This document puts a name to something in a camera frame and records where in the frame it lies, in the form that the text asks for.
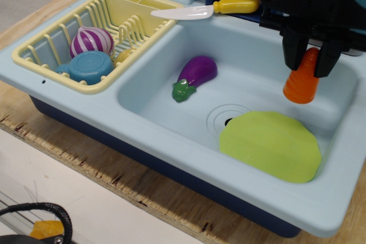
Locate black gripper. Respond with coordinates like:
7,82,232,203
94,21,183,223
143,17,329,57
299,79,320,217
260,0,365,78

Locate orange toy carrot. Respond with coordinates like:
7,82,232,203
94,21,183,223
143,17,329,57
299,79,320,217
283,47,319,104

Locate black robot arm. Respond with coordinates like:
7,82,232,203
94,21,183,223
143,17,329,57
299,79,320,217
260,0,365,78

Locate green toy plate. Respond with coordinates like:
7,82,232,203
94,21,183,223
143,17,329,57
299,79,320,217
219,111,322,183

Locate grey white toy stove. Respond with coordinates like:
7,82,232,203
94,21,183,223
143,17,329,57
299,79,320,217
342,49,364,57

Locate purple toy eggplant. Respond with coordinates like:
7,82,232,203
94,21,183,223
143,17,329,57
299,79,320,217
172,55,218,103

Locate light blue toy sink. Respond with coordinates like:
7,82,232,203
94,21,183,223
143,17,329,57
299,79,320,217
1,0,365,237

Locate yellow toy food piece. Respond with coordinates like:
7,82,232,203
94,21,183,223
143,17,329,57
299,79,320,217
114,49,134,67

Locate blue toy cup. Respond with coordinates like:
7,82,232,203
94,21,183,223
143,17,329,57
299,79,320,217
56,51,114,85

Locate purple striped toy onion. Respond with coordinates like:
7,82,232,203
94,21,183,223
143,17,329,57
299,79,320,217
69,26,114,58

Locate yellow dish rack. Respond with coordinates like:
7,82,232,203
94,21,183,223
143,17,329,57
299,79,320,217
12,0,180,94

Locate wooden board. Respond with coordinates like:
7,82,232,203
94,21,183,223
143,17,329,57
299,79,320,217
0,0,366,244

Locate yellow tape scrap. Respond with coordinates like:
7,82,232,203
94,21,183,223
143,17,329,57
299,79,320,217
29,221,64,240

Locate toy knife yellow handle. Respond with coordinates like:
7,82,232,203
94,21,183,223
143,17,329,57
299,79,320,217
150,0,260,21

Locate black braided cable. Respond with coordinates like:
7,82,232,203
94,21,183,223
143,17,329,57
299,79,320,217
0,202,73,244

